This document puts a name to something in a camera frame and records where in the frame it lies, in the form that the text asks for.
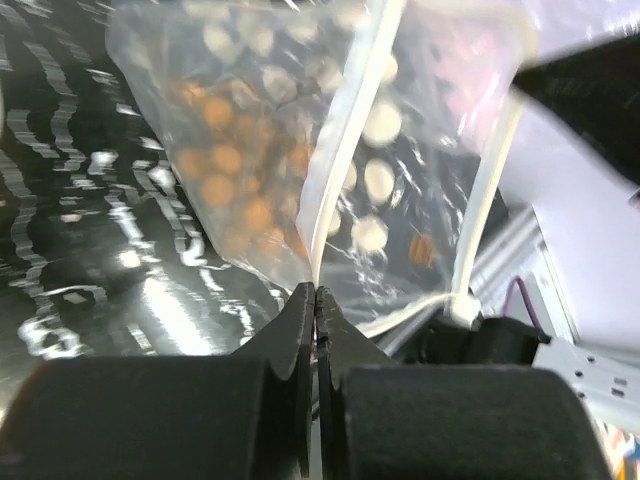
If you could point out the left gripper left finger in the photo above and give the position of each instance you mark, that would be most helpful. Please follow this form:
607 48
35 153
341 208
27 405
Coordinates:
245 415

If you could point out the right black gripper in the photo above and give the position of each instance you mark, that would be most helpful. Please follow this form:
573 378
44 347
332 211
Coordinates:
595 92

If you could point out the clear dotted zip bag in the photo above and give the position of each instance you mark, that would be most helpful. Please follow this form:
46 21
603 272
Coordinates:
409 111

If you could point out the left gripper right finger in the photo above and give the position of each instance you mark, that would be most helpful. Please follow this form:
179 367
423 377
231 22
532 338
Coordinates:
494 415

